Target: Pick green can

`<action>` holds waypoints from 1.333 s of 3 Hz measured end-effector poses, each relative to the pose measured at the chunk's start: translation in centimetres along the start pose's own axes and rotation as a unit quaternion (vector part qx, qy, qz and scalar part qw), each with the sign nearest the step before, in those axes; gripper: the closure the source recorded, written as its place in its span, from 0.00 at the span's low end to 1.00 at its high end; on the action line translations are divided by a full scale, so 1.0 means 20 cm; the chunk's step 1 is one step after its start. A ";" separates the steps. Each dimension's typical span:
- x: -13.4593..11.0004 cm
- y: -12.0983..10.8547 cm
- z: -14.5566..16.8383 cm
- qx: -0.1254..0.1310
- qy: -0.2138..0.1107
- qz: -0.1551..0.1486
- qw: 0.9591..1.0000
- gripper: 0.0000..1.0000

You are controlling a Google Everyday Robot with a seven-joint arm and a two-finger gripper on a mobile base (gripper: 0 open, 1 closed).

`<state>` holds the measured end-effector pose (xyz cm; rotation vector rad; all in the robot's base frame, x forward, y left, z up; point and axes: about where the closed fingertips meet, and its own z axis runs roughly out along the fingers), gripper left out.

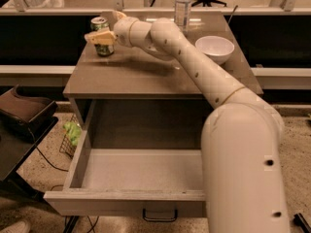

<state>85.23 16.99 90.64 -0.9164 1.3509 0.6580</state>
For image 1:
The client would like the dark brown chair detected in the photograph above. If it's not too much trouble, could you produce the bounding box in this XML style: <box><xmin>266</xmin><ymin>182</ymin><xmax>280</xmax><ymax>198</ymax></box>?
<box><xmin>0</xmin><ymin>85</ymin><xmax>58</xmax><ymax>202</ymax></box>

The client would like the black object on floor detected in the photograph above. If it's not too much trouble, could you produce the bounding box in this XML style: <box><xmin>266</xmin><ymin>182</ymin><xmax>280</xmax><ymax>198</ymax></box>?
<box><xmin>294</xmin><ymin>213</ymin><xmax>311</xmax><ymax>233</ymax></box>

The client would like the open grey drawer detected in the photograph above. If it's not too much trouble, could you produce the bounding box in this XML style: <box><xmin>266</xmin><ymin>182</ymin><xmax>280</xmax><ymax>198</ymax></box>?
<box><xmin>45</xmin><ymin>100</ymin><xmax>210</xmax><ymax>217</ymax></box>

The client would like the black cable on floor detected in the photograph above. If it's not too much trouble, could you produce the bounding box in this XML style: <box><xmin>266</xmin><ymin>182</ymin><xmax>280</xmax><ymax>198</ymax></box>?
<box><xmin>28</xmin><ymin>129</ymin><xmax>70</xmax><ymax>173</ymax></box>

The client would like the wire basket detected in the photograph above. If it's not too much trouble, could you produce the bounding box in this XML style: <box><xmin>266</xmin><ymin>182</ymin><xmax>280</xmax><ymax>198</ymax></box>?
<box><xmin>59</xmin><ymin>115</ymin><xmax>80</xmax><ymax>158</ymax></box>

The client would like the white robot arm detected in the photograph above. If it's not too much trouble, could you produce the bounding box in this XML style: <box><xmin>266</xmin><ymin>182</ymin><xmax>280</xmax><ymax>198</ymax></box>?
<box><xmin>85</xmin><ymin>12</ymin><xmax>291</xmax><ymax>233</ymax></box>

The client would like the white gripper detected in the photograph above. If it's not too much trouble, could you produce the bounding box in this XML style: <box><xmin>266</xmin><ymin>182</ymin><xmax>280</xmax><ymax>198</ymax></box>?
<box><xmin>85</xmin><ymin>10</ymin><xmax>138</xmax><ymax>48</ymax></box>

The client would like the black drawer handle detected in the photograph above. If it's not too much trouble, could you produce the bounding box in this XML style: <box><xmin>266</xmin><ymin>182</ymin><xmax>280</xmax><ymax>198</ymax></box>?
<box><xmin>142</xmin><ymin>209</ymin><xmax>178</xmax><ymax>223</ymax></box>

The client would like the clear plastic water bottle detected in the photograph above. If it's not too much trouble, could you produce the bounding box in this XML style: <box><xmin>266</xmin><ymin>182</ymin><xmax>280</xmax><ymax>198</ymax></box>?
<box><xmin>174</xmin><ymin>0</ymin><xmax>191</xmax><ymax>35</ymax></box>

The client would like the grey cabinet with top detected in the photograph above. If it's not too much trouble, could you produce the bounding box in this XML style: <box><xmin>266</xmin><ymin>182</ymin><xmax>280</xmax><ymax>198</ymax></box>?
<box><xmin>62</xmin><ymin>11</ymin><xmax>264</xmax><ymax>150</ymax></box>

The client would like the green bag in basket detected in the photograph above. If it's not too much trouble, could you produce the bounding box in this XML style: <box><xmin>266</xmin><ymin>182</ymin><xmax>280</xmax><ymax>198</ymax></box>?
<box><xmin>63</xmin><ymin>121</ymin><xmax>82</xmax><ymax>147</ymax></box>

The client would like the white ceramic bowl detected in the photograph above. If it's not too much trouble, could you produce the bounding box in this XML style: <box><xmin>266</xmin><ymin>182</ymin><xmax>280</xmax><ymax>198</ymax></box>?
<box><xmin>195</xmin><ymin>36</ymin><xmax>235</xmax><ymax>65</ymax></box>

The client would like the green soda can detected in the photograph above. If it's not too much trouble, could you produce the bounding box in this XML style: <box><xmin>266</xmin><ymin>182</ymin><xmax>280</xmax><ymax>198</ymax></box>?
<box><xmin>90</xmin><ymin>17</ymin><xmax>114</xmax><ymax>57</ymax></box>

